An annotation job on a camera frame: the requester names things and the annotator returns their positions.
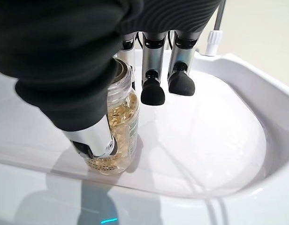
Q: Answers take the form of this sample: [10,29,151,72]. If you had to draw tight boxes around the clear bottle yellow capsules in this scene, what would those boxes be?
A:
[87,58,141,175]

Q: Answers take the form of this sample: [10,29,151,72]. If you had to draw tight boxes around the white plastic cart top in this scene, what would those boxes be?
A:
[0,49,289,225]

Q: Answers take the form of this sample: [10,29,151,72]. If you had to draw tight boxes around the metal IV pole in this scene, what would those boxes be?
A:
[206,0,226,57]

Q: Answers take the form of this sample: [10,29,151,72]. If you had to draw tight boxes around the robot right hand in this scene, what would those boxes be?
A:
[0,0,226,160]

